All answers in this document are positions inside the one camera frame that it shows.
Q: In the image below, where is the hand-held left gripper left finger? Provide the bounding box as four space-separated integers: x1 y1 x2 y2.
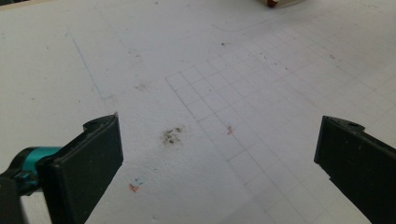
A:
0 112 124 224

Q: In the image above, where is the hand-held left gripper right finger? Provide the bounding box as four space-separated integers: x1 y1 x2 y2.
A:
313 115 396 224

